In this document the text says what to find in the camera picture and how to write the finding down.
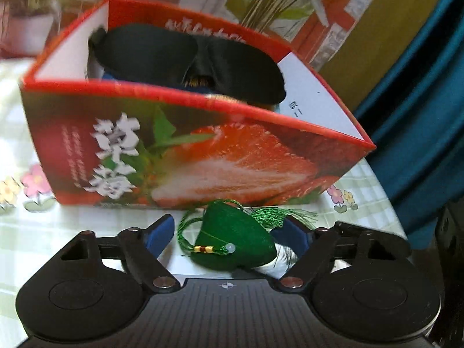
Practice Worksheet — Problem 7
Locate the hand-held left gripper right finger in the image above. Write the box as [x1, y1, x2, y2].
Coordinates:
[270, 217, 412, 294]

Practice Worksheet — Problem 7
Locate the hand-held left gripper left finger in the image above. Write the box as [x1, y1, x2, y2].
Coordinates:
[60, 215, 181, 294]

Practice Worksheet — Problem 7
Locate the green tasselled sachet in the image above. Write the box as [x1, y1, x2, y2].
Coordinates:
[176, 199, 320, 271]

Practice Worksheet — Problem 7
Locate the red strawberry print box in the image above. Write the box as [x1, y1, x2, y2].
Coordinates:
[20, 0, 378, 211]

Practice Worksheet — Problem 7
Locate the black eye mask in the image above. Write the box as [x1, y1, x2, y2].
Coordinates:
[89, 23, 287, 104]

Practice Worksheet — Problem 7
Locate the white grey soft item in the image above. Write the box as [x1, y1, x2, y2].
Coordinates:
[254, 243, 298, 278]

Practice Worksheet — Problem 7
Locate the brown striped item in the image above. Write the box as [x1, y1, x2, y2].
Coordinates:
[181, 75, 211, 90]

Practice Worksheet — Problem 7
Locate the black device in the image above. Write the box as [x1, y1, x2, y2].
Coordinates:
[433, 203, 464, 348]

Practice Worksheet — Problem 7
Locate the teal curtain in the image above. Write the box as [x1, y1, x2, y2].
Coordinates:
[351, 0, 464, 247]

